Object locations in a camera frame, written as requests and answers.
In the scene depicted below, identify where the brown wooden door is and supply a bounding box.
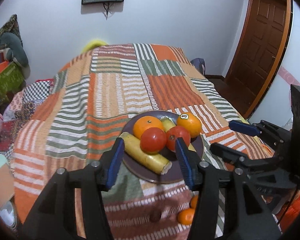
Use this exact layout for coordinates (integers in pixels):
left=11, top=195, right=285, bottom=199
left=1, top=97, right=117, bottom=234
left=225, top=0, right=292, bottom=118

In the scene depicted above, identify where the dark purple round plate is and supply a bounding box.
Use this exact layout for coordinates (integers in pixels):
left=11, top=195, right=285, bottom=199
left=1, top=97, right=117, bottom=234
left=120, top=111, right=204, bottom=184

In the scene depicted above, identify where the dark red small fruit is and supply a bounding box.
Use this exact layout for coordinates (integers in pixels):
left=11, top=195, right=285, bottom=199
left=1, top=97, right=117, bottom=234
left=149, top=208, right=162, bottom=223

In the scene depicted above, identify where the banana half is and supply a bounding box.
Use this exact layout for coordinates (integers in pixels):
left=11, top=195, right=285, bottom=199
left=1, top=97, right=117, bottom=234
left=160, top=116, right=176, bottom=132
left=120, top=132, right=172, bottom=175

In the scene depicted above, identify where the checkered black white cloth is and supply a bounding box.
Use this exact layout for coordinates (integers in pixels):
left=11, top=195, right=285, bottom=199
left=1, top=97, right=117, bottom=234
left=23, top=80, right=53, bottom=102

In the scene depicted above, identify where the yellow pillow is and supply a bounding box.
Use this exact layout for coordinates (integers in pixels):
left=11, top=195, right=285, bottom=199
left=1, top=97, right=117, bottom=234
left=82, top=39, right=107, bottom=53

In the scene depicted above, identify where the grey plush toy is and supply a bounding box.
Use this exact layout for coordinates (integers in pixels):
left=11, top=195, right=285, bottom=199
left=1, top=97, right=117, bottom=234
left=0, top=33, right=29, bottom=68

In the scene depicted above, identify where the small mandarin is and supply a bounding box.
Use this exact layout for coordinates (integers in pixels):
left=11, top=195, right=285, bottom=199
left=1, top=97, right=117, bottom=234
left=190, top=195, right=199, bottom=210
left=177, top=208, right=195, bottom=225

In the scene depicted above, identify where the large orange with sticker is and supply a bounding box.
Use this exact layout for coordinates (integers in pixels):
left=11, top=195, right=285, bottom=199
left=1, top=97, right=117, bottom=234
left=177, top=113, right=202, bottom=138

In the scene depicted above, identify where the striped patchwork bedspread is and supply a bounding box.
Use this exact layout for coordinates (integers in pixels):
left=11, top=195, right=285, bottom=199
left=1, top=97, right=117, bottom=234
left=11, top=42, right=276, bottom=240

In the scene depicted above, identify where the orange mandarin on plate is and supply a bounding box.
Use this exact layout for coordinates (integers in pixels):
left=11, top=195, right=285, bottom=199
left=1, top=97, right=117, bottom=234
left=133, top=115, right=164, bottom=139

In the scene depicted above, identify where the smaller red tomato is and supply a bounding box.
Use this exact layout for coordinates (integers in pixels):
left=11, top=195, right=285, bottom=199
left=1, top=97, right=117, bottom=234
left=166, top=126, right=191, bottom=152

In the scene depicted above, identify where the blue bag beside bed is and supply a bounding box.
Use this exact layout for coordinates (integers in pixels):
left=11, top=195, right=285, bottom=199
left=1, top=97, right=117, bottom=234
left=190, top=58, right=205, bottom=75

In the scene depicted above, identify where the green patterned box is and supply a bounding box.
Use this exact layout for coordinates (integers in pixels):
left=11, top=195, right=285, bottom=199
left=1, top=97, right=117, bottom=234
left=0, top=61, right=25, bottom=105

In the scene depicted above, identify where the banana half on plate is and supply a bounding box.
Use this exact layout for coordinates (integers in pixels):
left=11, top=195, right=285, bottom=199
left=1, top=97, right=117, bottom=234
left=160, top=116, right=176, bottom=132

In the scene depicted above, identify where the large red tomato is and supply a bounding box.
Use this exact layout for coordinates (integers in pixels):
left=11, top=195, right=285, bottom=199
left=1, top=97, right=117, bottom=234
left=140, top=127, right=167, bottom=154

